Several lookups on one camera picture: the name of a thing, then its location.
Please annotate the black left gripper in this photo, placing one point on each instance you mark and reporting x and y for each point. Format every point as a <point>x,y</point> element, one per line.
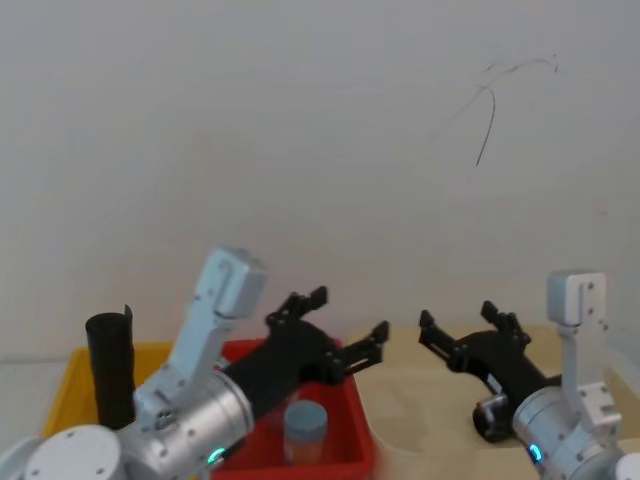
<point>290,357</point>

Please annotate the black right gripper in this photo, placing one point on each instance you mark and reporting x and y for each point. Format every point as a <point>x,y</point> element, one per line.
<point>500,357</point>

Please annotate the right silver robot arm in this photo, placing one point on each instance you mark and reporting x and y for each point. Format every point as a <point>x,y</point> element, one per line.
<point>570,420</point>

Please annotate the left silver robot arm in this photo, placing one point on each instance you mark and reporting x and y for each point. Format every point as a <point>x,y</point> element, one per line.
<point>200,415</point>

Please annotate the red plastic bin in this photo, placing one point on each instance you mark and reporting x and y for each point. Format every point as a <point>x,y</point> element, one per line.
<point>350,430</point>

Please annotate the clear jar with grey lid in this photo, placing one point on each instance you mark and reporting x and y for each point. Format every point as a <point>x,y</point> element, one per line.
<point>305,430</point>

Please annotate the black rolled sheet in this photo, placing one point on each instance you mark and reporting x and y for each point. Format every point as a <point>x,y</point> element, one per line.
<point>112,365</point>

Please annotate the yellow plastic bin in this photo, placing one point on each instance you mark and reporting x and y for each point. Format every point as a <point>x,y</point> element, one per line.
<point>70,380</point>

